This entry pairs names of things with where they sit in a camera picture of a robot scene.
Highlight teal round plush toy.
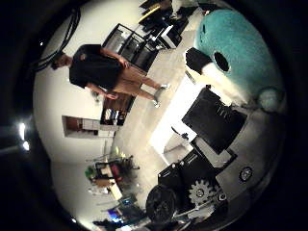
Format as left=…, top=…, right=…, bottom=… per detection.
left=193, top=9, right=287, bottom=114

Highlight dark low bookshelf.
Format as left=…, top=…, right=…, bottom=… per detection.
left=99, top=94, right=136, bottom=127

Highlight cluttered work table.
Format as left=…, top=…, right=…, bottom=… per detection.
left=85, top=153, right=142, bottom=201

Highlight person in black shirt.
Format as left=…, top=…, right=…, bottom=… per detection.
left=51, top=43, right=171, bottom=109

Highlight black wire rack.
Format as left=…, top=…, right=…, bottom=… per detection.
left=102, top=22, right=160, bottom=73

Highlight brown wall cabinet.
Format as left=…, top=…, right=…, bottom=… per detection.
left=62, top=115, right=116, bottom=140

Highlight black cable bundle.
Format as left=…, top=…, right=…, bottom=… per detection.
left=32, top=8, right=82, bottom=72

